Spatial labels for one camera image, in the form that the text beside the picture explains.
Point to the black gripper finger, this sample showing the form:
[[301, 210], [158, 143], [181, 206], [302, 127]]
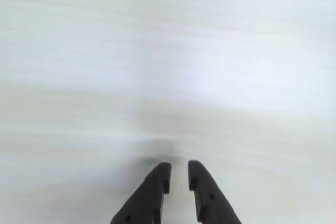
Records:
[[212, 200], [147, 195]]

